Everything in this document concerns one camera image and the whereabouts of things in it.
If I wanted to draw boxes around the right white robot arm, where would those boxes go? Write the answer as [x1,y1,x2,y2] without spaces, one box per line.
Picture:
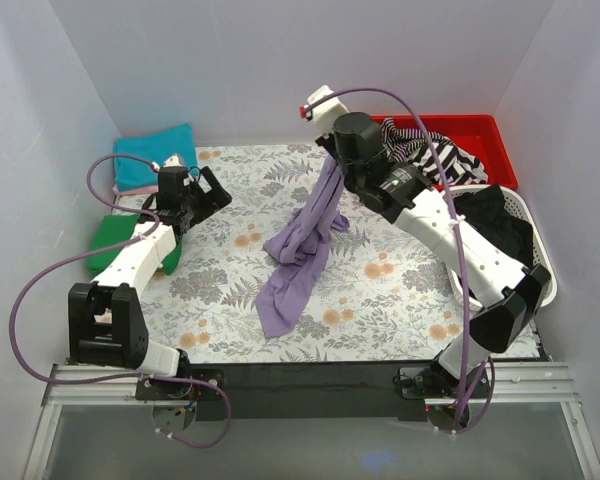
[312,112,551,398]

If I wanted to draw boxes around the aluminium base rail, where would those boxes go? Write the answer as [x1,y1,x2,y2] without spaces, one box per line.
[25,361,600,479]

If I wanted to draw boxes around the white perforated laundry basket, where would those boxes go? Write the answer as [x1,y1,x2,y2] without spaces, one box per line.
[447,185,558,312]

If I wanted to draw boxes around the red plastic bin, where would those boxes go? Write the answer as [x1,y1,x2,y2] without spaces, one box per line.
[370,114,519,191]

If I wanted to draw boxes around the floral patterned table cloth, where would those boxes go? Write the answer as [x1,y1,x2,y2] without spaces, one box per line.
[113,143,541,363]

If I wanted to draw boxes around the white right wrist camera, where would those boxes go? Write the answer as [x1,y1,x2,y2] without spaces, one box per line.
[300,85,350,137]

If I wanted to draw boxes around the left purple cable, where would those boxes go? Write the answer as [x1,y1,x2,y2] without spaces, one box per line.
[8,153,233,449]

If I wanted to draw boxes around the black garment in basket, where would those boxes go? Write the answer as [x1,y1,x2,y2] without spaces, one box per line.
[453,185,534,268]

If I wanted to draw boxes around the green folded t shirt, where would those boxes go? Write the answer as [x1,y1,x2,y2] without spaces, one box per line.
[86,214,182,276]

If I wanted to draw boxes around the black white striped shirt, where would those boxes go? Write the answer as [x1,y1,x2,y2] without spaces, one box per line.
[379,117,489,190]

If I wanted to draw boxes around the teal folded t shirt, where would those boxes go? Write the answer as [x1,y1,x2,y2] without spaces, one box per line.
[113,124,197,194]

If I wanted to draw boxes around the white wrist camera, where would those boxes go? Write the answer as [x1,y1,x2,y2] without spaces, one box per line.
[152,154,186,172]
[300,85,350,137]

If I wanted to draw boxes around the purple cable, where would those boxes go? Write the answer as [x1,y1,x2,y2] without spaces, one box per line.
[329,87,496,441]
[8,153,233,449]

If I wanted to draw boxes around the pink folded t shirt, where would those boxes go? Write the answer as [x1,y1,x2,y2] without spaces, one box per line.
[113,185,158,196]

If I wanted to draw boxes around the lilac purple t shirt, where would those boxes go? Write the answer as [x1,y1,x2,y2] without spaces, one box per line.
[255,156,349,338]

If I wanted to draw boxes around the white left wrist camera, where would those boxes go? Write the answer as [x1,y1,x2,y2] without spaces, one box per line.
[152,154,186,172]

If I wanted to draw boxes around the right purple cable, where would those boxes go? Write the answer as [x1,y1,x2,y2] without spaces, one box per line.
[329,87,496,441]

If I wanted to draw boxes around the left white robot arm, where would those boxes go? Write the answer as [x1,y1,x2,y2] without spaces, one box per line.
[68,166,232,400]

